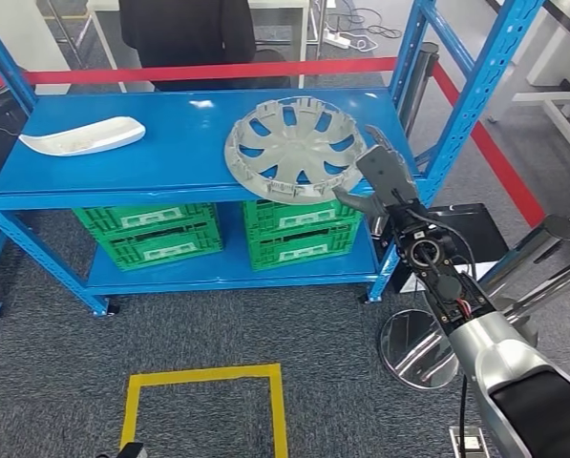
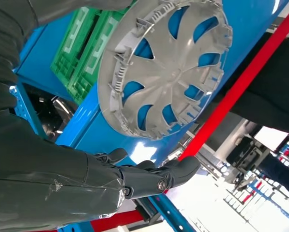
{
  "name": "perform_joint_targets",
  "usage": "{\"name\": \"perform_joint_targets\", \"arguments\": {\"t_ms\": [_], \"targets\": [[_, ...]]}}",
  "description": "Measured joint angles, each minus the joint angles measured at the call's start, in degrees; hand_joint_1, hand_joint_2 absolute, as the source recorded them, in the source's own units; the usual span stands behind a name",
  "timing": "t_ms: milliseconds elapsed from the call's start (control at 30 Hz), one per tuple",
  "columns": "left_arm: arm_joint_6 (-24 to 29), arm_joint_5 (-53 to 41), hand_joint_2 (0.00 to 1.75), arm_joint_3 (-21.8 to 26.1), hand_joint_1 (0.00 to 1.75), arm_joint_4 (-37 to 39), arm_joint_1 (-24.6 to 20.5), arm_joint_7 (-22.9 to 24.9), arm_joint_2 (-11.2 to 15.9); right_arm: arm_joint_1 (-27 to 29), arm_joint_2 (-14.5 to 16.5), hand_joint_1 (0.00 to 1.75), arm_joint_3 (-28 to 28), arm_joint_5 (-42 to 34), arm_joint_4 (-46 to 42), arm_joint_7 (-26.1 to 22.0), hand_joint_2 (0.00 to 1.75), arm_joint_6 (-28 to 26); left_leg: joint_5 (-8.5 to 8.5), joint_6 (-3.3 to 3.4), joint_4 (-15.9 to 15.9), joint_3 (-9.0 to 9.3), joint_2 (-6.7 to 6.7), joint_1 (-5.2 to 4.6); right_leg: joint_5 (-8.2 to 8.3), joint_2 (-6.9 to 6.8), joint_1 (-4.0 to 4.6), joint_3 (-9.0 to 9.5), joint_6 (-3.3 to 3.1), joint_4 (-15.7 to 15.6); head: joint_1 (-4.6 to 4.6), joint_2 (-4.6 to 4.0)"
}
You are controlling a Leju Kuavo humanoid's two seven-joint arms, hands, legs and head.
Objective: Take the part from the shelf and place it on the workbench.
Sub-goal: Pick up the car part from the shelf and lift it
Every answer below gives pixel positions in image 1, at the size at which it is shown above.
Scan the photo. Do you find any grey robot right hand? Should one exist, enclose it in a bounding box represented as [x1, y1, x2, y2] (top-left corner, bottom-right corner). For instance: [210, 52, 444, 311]
[332, 125, 392, 220]

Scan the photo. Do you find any grey plastic wheel hubcap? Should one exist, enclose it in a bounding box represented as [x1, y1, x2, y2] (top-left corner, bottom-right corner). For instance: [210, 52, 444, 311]
[223, 95, 368, 205]

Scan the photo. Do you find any white curved plastic part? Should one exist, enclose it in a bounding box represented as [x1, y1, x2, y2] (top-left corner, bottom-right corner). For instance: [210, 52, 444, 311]
[19, 115, 146, 157]

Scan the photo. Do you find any black cardboard box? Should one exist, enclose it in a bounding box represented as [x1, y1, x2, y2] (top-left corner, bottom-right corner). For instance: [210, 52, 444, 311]
[374, 203, 510, 295]

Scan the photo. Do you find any white power strip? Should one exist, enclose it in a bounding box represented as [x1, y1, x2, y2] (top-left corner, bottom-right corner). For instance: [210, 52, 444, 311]
[324, 28, 352, 51]

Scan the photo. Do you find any chrome table leg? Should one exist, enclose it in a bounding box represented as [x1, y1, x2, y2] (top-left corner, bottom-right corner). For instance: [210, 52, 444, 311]
[312, 0, 328, 61]

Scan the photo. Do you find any white desk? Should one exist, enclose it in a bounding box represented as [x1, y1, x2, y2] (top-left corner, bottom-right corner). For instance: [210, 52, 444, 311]
[86, 0, 310, 93]

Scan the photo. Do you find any red barrier belt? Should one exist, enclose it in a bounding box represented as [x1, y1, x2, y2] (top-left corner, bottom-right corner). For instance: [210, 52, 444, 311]
[0, 56, 399, 88]
[431, 61, 546, 229]

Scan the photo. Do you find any yellow floor tape square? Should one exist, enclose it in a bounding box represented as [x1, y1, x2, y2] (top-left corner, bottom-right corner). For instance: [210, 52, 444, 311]
[119, 363, 290, 458]

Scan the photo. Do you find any white table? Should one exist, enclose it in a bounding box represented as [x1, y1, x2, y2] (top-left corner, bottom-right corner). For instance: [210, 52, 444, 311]
[485, 0, 570, 166]

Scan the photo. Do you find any metal floor outlet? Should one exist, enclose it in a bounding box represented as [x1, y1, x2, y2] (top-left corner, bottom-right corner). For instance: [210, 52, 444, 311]
[449, 427, 487, 458]

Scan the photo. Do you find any person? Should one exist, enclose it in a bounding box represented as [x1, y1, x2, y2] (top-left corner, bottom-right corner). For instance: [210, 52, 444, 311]
[118, 0, 258, 93]

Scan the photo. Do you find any white cabinet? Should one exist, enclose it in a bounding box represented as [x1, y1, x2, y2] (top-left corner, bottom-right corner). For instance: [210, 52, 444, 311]
[0, 0, 71, 96]

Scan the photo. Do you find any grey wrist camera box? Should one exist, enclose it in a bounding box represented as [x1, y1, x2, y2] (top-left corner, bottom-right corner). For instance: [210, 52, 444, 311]
[356, 145, 420, 209]

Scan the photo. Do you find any grey stanchion post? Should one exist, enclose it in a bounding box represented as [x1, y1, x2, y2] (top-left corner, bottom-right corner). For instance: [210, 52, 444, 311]
[399, 41, 441, 137]

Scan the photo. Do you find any chrome stanchion post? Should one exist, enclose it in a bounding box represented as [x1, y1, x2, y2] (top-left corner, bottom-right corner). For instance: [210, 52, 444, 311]
[497, 251, 570, 349]
[379, 215, 570, 390]

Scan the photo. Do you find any black floor cable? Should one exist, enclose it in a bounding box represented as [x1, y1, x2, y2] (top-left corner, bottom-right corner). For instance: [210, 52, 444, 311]
[334, 0, 404, 40]

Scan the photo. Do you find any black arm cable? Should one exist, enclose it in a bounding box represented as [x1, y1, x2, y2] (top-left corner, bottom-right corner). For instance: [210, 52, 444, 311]
[457, 374, 469, 458]

